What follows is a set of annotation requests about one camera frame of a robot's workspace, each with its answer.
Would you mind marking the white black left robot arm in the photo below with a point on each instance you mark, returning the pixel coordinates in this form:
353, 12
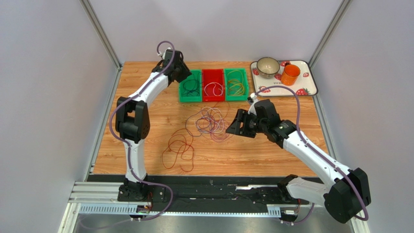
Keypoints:
132, 122

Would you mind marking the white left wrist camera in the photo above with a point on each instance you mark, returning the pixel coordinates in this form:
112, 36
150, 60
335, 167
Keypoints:
167, 54

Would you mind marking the right green plastic bin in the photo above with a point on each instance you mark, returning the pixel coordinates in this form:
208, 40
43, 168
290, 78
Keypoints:
236, 84

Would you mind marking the beige ceramic bowl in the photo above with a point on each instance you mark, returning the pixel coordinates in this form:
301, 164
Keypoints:
268, 67

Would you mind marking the left green plastic bin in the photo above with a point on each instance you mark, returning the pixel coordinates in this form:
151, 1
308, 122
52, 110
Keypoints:
190, 89

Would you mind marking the aluminium frame rail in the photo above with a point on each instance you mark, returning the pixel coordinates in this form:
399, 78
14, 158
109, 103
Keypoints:
91, 198

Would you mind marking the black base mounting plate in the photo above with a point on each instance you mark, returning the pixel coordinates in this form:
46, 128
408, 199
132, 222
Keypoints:
202, 194

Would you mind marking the right aluminium corner post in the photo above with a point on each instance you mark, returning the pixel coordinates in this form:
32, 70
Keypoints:
335, 21

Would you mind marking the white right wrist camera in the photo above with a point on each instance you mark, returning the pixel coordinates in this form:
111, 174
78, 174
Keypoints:
252, 100

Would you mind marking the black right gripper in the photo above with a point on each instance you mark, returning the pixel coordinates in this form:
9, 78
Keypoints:
244, 122

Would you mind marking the strawberry pattern tray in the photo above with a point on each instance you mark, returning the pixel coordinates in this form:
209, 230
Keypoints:
304, 85

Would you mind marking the red plastic bin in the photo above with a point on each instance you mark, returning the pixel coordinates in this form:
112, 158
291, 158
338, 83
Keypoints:
213, 87

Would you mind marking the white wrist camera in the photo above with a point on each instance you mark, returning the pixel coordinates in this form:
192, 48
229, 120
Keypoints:
252, 100
167, 54

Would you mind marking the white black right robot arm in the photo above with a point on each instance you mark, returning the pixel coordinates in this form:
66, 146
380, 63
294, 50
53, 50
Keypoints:
344, 192

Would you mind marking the green plastic bin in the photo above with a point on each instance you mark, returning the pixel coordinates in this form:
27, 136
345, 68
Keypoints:
236, 84
190, 89

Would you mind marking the left aluminium corner post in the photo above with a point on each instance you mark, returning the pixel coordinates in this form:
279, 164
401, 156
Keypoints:
93, 17

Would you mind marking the orange plastic cup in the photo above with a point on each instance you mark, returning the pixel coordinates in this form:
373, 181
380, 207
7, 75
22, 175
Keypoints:
290, 74

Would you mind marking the aluminium corner post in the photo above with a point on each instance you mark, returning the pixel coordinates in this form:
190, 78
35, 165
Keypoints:
93, 17
335, 21

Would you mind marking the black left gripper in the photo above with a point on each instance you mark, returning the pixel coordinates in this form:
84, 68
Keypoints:
185, 73

